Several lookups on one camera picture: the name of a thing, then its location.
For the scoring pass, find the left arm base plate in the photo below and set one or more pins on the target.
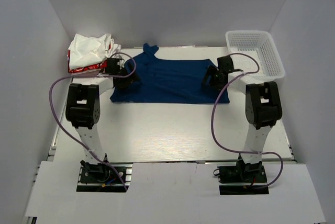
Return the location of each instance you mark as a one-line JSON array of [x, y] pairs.
[[98, 178]]

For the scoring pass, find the blue t shirt with print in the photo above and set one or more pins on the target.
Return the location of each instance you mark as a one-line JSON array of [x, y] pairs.
[[167, 81]]

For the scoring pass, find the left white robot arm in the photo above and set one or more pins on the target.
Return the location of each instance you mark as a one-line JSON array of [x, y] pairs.
[[83, 109]]

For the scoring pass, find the white perforated plastic basket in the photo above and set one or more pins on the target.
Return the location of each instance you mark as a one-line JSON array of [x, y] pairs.
[[255, 45]]

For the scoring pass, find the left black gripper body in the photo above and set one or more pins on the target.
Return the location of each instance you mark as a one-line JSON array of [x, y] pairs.
[[123, 83]]

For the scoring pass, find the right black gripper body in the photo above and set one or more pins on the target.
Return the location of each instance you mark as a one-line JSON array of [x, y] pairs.
[[216, 82]]

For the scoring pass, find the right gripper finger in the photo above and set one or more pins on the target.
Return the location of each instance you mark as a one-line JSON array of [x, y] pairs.
[[206, 81], [211, 70]]

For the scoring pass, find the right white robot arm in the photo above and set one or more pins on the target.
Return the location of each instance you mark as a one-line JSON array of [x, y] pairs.
[[262, 104]]

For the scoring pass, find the white and red t shirt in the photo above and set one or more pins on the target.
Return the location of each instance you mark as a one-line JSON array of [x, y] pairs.
[[86, 54]]

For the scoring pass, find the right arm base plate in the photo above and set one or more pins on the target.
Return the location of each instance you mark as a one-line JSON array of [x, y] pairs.
[[232, 183]]

